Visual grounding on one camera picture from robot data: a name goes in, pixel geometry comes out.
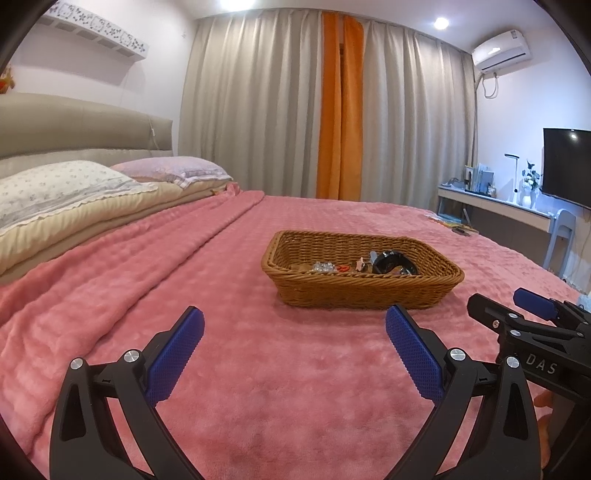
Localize pink fleece blanket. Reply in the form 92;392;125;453
0;182;591;480

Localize beige padded headboard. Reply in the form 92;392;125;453
0;92;174;163

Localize white patterned wall shelf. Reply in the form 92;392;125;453
37;0;151;62

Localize white vase with flowers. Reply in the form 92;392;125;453
522;159;542;209

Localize person's right hand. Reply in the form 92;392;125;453
534;390;555;467

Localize pale blue chair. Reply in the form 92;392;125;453
545;209;578;273

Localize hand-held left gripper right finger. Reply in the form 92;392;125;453
385;305;541;480

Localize books on stand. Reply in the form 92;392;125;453
463;164;496;195

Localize grey curtain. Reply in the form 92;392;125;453
178;7;324;200
360;21;477;212

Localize brown wicker basket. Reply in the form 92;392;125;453
261;230;465;310

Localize white floral pillow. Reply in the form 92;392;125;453
0;160;158;229

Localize lilac pillow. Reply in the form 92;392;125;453
111;156;234;190

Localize black bangle bracelet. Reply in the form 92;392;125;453
372;250;419;277

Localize black flat television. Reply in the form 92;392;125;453
541;128;591;211

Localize white grey desk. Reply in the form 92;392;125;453
436;181;556;237

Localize beige quilt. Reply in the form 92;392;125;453
0;181;241;278

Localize white air conditioner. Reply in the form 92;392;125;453
471;28;533;73

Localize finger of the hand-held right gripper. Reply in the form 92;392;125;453
514;287;587;324
467;294;527;335

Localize orange curtain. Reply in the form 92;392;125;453
316;11;365;202

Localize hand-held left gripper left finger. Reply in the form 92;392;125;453
48;305;205;480

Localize white desk lamp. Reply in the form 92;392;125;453
504;154;521;202

